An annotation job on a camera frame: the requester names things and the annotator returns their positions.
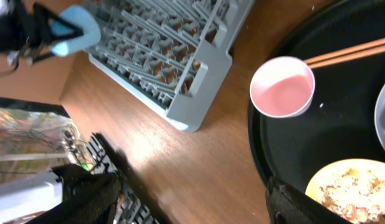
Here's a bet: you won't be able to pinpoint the round black tray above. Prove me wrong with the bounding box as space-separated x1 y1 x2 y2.
248 0 385 191

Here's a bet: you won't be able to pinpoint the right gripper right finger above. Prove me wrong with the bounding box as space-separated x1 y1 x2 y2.
265 177 351 224

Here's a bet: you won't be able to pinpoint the wooden chopstick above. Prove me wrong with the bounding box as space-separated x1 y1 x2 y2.
305 38 385 65
309 45 385 69

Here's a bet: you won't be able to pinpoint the blue plastic cup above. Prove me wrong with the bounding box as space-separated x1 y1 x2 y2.
49 5 101 57

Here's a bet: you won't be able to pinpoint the grey dishwasher rack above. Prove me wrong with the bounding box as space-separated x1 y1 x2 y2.
85 0 254 132

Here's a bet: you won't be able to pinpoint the yellow bowl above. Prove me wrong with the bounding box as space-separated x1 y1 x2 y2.
305 159 385 223

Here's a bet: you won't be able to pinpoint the food scraps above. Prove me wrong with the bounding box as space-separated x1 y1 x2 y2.
318 169 385 223

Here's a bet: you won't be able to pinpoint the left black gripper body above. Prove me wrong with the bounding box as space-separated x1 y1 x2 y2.
0 0 34 53

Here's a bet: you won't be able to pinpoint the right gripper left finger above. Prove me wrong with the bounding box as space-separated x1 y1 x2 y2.
27 164 121 224

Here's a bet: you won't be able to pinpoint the pink plastic cup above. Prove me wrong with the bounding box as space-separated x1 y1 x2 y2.
249 56 316 118

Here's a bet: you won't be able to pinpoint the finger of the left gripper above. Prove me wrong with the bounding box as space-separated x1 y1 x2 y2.
30 2 83 45

